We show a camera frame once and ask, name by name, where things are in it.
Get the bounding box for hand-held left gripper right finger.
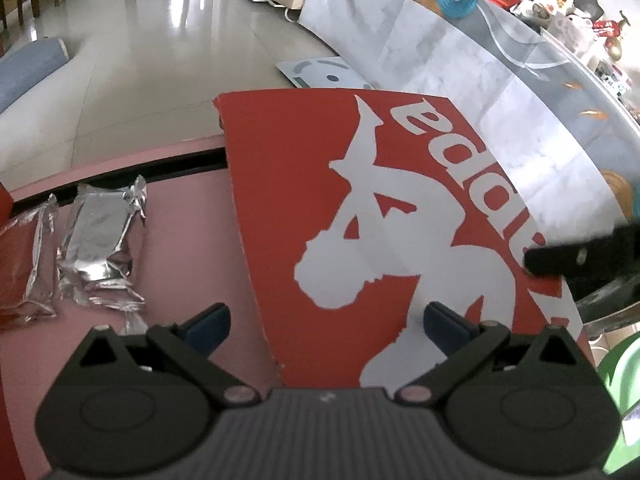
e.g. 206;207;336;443
395;302;583;407

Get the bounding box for green plastic stool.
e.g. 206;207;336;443
597;332;640;476

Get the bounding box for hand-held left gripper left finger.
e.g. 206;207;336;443
70;304;262;407

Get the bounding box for silver foil snack packet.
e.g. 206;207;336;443
56;175;149;313
0;194;60;323

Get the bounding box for white bathroom scale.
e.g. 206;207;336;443
275;57;376;90

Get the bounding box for grey rolled rug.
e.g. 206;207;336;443
0;37;68;116

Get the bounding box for red cardboard shoe box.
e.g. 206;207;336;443
0;182;51;480

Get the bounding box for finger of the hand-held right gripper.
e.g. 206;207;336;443
522;220;640;281

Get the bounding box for red shoe box lid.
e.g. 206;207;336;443
214;87;596;391

